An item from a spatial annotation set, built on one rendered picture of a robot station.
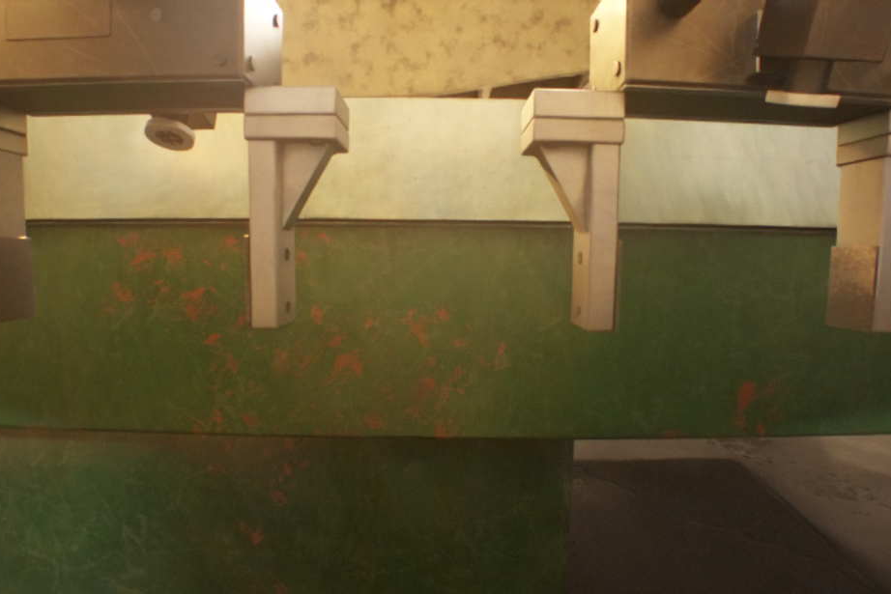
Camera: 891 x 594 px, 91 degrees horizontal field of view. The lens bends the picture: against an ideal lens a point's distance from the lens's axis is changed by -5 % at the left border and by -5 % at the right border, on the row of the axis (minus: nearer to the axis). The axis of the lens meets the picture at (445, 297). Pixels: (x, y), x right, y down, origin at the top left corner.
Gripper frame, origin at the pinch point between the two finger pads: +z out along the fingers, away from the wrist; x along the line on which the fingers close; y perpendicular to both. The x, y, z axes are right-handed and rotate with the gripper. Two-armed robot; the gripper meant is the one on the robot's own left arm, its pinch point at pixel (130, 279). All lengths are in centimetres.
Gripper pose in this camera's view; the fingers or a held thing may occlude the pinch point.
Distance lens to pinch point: 25.5
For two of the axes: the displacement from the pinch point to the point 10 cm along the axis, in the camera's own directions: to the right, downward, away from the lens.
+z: -0.1, 10.0, 0.9
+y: -0.1, -0.9, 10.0
